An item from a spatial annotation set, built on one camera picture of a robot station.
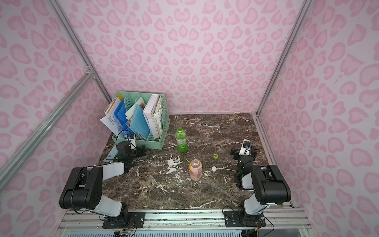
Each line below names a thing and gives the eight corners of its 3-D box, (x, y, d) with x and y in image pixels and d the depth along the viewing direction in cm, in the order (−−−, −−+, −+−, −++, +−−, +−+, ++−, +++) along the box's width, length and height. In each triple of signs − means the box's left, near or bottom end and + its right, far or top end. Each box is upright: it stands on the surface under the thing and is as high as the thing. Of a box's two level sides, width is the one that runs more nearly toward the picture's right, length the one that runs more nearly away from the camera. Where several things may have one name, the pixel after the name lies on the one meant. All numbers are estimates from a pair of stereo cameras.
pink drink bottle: (194, 184, 86) (194, 171, 71) (189, 178, 89) (187, 164, 74) (201, 178, 89) (203, 163, 74) (196, 172, 91) (196, 157, 76)
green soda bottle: (177, 151, 101) (173, 132, 85) (179, 145, 104) (176, 126, 88) (185, 153, 100) (183, 135, 84) (188, 147, 103) (186, 128, 87)
